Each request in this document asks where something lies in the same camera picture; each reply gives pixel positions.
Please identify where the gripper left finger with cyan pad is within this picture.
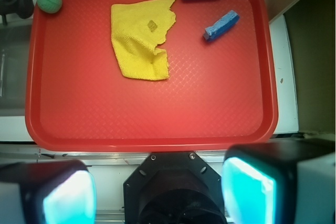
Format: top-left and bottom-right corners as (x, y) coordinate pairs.
(1, 161), (97, 223)

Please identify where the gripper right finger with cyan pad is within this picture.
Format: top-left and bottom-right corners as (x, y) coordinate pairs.
(221, 138), (335, 223)

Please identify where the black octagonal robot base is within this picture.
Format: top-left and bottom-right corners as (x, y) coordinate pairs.
(123, 152), (227, 223)

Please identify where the blue sponge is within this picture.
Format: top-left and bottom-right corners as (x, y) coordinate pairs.
(203, 10), (240, 42)

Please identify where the yellow knitted cloth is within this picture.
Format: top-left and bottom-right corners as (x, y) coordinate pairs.
(111, 0), (176, 81)

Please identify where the green rubber ball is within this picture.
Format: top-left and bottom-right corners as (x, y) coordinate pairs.
(36, 0), (62, 14)

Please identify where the black clamp knob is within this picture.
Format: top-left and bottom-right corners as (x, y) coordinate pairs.
(1, 0), (34, 26)

